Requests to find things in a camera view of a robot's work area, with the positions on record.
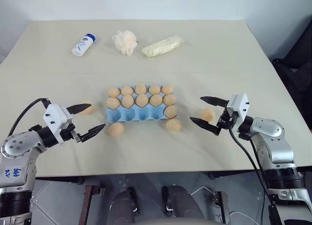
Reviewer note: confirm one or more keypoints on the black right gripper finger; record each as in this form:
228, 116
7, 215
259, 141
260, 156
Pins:
203, 124
213, 100

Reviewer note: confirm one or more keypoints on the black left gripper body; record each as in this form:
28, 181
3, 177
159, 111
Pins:
69, 133

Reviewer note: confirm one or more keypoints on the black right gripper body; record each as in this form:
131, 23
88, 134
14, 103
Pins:
226, 122

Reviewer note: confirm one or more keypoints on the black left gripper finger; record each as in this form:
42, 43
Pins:
79, 107
93, 132

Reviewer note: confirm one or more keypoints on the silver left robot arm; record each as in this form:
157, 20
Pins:
17, 147

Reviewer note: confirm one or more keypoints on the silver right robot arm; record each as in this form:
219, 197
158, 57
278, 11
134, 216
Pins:
275, 137

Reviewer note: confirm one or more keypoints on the blue egg tray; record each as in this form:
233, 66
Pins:
136, 114

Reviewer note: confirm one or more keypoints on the tan egg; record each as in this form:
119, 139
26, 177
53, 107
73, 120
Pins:
167, 89
112, 103
141, 88
156, 100
88, 110
169, 100
127, 101
154, 89
127, 90
113, 91
116, 130
208, 114
170, 112
142, 100
173, 125

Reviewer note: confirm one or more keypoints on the white bottle with blue cap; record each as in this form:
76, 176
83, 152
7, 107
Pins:
83, 44

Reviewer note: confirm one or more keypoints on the clear bag of white strips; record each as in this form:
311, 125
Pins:
162, 46

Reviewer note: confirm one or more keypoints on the dark grey rounded shape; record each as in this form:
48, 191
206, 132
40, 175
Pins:
124, 205
180, 203

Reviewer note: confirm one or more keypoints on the white peach bath pouf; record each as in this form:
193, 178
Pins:
124, 42

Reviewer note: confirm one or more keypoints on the black chair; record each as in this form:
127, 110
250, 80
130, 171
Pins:
296, 69

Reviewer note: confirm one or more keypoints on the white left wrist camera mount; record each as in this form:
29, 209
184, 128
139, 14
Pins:
57, 118

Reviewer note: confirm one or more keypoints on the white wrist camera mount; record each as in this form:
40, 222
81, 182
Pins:
57, 118
238, 105

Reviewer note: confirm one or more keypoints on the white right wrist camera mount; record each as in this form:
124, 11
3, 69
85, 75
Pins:
238, 105

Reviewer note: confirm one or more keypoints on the rusty table leg bracket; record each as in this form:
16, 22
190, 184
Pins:
222, 203
90, 198

